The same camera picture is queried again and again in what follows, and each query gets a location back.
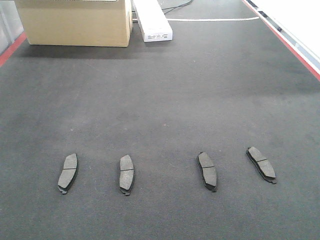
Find dark conveyor belt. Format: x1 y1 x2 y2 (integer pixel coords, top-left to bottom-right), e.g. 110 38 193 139
0 0 320 240

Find cardboard box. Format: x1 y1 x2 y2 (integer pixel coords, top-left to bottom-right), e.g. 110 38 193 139
14 0 132 47

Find long white box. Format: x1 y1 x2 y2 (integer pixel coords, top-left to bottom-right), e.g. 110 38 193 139
133 0 173 43

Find black floor cable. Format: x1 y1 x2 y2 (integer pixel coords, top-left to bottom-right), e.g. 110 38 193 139
159 0 194 15

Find red conveyor frame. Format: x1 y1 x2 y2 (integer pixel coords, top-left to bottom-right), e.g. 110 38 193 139
0 1 320 81

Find brake pad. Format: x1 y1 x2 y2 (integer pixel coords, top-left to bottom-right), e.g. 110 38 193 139
119 154 135 196
246 146 277 184
57 153 79 194
197 152 217 193

